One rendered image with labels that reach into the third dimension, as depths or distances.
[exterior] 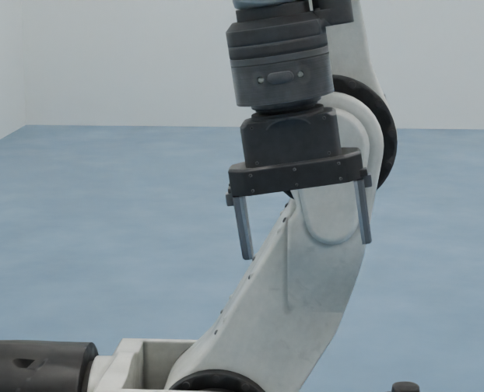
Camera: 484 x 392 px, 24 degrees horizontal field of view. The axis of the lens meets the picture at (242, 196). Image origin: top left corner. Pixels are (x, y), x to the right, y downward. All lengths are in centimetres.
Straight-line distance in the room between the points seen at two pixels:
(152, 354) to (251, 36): 56
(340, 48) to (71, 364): 47
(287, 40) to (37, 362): 54
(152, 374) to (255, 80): 55
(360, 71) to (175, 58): 431
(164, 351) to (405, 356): 103
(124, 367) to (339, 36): 45
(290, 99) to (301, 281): 30
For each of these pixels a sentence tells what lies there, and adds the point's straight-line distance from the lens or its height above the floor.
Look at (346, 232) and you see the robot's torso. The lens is 117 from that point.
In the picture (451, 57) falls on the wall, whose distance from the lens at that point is 547.
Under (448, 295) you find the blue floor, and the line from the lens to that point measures 279.
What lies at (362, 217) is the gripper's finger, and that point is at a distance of 102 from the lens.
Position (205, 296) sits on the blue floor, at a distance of 274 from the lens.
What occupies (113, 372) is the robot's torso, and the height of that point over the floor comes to 34.
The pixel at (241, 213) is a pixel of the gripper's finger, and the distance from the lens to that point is 102.
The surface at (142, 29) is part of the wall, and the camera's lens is 550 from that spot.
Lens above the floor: 80
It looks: 12 degrees down
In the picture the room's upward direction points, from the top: straight up
